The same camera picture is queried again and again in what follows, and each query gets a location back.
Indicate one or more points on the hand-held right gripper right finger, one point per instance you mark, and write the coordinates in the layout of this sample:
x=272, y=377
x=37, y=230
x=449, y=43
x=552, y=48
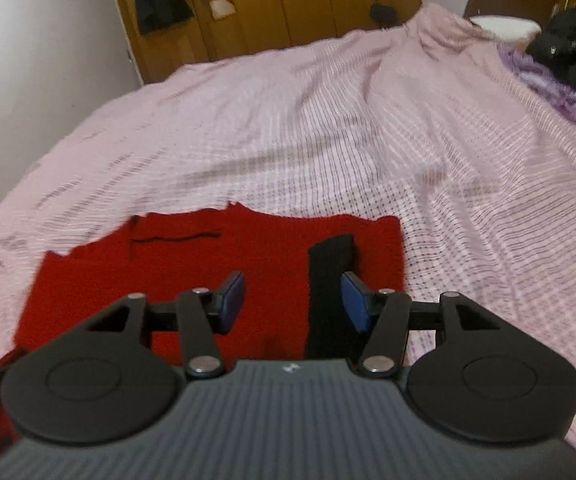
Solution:
x=355, y=302

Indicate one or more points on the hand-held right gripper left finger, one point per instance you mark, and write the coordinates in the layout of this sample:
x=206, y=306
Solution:
x=233, y=301

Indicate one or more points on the red knit sweater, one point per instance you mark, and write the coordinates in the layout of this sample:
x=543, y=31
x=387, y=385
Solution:
x=268, y=250

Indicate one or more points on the pink checked bed sheet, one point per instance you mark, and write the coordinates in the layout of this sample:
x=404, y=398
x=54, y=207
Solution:
x=293, y=125

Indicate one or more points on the small black object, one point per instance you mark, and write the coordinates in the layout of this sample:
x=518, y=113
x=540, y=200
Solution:
x=382, y=14

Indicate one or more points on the white paper sheet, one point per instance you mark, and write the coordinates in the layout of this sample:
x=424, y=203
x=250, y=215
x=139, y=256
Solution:
x=222, y=7

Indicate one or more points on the purple cloth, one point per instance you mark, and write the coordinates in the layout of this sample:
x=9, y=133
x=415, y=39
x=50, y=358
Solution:
x=547, y=77

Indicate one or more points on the wooden wardrobe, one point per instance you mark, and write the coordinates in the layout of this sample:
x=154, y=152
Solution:
x=308, y=0

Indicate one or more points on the white pillow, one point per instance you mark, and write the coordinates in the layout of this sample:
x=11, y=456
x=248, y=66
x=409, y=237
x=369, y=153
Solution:
x=505, y=26

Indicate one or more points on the black jacket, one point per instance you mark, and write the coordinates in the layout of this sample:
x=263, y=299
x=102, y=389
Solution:
x=575, y=45

